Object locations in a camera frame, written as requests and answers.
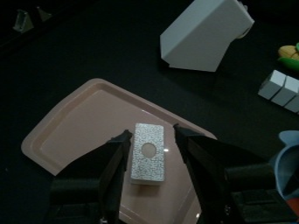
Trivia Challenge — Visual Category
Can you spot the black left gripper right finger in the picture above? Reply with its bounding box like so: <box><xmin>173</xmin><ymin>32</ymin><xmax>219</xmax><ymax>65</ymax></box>
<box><xmin>173</xmin><ymin>123</ymin><xmax>299</xmax><ymax>224</ymax></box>

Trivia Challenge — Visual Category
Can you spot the light blue toy bowl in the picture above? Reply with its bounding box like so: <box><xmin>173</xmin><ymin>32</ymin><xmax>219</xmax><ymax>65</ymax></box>
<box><xmin>268</xmin><ymin>129</ymin><xmax>299</xmax><ymax>202</ymax></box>

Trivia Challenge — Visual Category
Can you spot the white angular toy box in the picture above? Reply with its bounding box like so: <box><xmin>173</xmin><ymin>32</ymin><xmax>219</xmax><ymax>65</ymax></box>
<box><xmin>159</xmin><ymin>0</ymin><xmax>257</xmax><ymax>73</ymax></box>

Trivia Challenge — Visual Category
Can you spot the small grey metal bracket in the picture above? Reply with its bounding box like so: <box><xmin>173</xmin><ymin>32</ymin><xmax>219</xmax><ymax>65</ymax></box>
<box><xmin>13</xmin><ymin>8</ymin><xmax>35</xmax><ymax>33</ymax></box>
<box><xmin>35</xmin><ymin>6</ymin><xmax>54</xmax><ymax>23</ymax></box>

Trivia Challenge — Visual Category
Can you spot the white segmented block toy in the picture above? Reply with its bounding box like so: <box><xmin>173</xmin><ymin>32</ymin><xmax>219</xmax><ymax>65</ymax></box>
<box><xmin>257</xmin><ymin>69</ymin><xmax>299</xmax><ymax>114</ymax></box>

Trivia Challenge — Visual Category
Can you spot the yellow green toy corn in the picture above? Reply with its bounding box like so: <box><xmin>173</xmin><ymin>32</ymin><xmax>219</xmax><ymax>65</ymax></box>
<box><xmin>277</xmin><ymin>42</ymin><xmax>299</xmax><ymax>73</ymax></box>

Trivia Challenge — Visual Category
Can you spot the white speckled rice block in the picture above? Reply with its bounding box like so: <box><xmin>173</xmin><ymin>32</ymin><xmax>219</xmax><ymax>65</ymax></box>
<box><xmin>129</xmin><ymin>122</ymin><xmax>169</xmax><ymax>186</ymax></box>

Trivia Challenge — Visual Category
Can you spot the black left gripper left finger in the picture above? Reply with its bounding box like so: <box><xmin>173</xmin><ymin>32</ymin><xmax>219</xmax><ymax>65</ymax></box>
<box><xmin>49</xmin><ymin>129</ymin><xmax>135</xmax><ymax>224</ymax></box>

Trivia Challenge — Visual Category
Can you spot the pink plastic tray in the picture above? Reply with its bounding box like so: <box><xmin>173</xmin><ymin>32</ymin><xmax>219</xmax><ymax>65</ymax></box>
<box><xmin>22</xmin><ymin>78</ymin><xmax>219</xmax><ymax>224</ymax></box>

